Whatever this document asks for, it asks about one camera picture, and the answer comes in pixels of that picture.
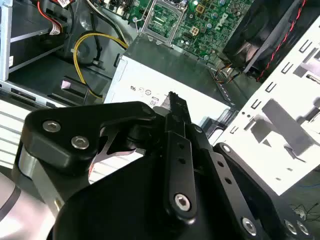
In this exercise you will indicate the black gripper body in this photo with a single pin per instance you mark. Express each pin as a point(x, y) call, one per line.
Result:
point(120, 205)

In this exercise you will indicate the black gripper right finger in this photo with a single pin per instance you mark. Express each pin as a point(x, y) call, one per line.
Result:
point(235, 190)

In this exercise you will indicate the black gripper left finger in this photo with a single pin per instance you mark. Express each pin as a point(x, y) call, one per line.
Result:
point(75, 117)

